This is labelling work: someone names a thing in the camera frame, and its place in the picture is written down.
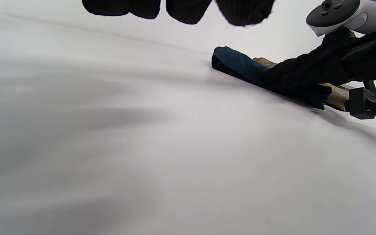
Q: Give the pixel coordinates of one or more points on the dark teal shorts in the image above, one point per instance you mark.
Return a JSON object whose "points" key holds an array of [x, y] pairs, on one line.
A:
{"points": [[240, 65]]}

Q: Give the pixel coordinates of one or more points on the right white black controller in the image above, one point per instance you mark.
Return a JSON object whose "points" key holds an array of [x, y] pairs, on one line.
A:
{"points": [[338, 14]]}

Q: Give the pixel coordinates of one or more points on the person's right hand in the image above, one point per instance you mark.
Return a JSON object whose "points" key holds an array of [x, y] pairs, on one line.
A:
{"points": [[315, 68]]}

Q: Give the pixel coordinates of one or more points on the person's left hand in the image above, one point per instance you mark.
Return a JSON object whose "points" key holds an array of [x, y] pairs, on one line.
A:
{"points": [[188, 9]]}

